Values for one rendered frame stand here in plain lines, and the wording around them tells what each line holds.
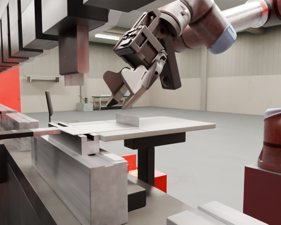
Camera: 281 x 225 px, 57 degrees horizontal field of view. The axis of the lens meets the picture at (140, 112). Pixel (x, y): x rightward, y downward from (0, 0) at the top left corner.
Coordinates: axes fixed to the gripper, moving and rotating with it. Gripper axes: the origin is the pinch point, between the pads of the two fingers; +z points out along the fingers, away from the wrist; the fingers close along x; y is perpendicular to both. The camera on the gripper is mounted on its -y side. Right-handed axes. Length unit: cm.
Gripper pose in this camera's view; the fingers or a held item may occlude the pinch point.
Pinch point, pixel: (120, 105)
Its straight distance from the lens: 51.5
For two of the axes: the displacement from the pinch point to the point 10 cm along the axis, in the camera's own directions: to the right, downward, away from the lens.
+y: -6.4, -6.0, -4.8
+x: 5.6, 0.8, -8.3
